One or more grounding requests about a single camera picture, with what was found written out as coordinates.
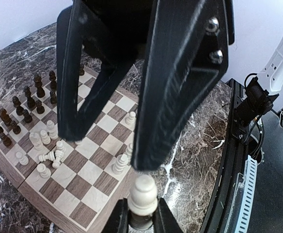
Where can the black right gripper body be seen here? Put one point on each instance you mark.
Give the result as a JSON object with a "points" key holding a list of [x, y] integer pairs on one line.
{"points": [[167, 33]]}

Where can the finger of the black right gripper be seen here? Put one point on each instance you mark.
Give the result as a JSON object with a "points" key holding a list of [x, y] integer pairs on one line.
{"points": [[165, 105], [80, 28]]}

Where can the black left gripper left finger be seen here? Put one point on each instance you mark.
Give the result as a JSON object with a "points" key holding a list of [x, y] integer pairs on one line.
{"points": [[118, 221]]}

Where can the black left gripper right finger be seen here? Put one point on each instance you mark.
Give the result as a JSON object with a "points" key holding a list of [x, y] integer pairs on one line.
{"points": [[163, 219]]}

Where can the white chess king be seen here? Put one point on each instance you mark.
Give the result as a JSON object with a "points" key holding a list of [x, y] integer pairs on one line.
{"points": [[120, 164]]}

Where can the wooden chess board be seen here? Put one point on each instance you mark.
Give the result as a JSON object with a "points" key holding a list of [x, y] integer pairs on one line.
{"points": [[82, 190]]}

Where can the white cable duct strip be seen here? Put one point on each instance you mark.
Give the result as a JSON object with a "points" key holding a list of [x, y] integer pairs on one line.
{"points": [[248, 195]]}

